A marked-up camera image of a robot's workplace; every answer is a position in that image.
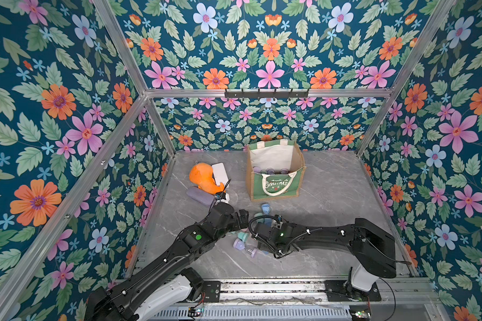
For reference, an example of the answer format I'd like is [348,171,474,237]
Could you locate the black hook rail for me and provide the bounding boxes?
[224,88,309,100]

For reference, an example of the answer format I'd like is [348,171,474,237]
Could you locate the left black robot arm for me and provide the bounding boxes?
[84,202,249,320]

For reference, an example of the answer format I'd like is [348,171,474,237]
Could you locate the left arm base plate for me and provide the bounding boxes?
[191,280,222,303]

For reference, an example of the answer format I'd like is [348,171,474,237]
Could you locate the purple oval case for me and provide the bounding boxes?
[186,187,216,207]

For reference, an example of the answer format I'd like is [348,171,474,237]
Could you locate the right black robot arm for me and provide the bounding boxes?
[248,215,397,296]

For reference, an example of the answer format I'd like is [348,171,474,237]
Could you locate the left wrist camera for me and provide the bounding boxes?
[214,191,230,203]

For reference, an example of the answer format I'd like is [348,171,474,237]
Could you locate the green canvas Christmas bag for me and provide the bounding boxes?
[246,139,306,201]

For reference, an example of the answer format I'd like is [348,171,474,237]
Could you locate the orange whale toy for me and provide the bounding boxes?
[189,163,225,195]

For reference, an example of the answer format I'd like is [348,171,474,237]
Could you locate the white rectangular box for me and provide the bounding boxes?
[212,163,229,186]

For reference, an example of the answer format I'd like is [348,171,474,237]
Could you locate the blue hourglass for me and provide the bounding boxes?
[261,203,271,215]

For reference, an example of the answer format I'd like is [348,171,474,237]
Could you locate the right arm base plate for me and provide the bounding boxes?
[323,280,382,302]

